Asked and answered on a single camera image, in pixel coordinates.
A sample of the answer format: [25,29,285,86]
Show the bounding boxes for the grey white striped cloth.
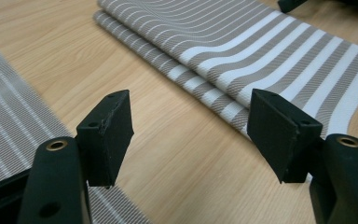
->
[96,0,358,140]
[0,35,152,224]
[92,9,254,136]

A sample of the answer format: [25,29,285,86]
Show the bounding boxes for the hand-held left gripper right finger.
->
[246,88,324,185]

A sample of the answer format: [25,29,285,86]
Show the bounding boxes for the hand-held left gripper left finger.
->
[76,89,135,189]

